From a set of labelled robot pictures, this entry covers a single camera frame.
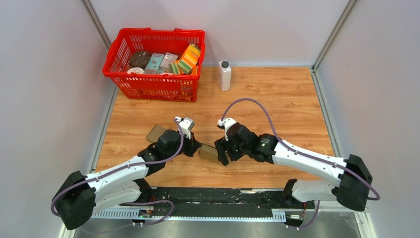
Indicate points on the brown round bag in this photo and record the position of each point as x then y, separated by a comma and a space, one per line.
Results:
139, 59

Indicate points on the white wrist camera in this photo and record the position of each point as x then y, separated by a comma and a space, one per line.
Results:
186, 124
226, 123

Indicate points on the aluminium frame rail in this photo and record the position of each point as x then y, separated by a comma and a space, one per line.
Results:
329, 219

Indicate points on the teal snack box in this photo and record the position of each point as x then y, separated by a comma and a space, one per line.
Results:
153, 65

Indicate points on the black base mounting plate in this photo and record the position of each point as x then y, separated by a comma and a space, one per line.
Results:
200, 202

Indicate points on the white round lid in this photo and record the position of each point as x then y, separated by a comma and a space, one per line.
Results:
135, 70

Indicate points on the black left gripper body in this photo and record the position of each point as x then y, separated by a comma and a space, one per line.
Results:
170, 154

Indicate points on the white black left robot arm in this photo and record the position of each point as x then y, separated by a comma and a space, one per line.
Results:
81, 196

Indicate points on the brown cardboard box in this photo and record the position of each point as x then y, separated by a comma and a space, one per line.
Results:
155, 133

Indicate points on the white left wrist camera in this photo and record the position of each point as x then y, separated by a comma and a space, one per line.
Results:
186, 124

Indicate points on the red plastic shopping basket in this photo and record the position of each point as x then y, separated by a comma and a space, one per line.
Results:
181, 88

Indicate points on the grey pink snack box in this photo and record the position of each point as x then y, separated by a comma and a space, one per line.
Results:
168, 59

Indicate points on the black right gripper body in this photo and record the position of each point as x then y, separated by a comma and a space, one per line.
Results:
235, 152

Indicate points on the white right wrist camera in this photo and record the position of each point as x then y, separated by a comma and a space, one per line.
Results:
226, 123

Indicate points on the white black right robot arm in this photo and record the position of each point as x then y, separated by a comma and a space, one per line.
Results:
348, 181

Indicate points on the white bottle black cap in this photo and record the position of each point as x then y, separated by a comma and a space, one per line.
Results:
224, 75

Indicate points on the green striped packet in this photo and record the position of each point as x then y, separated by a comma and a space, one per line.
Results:
175, 68

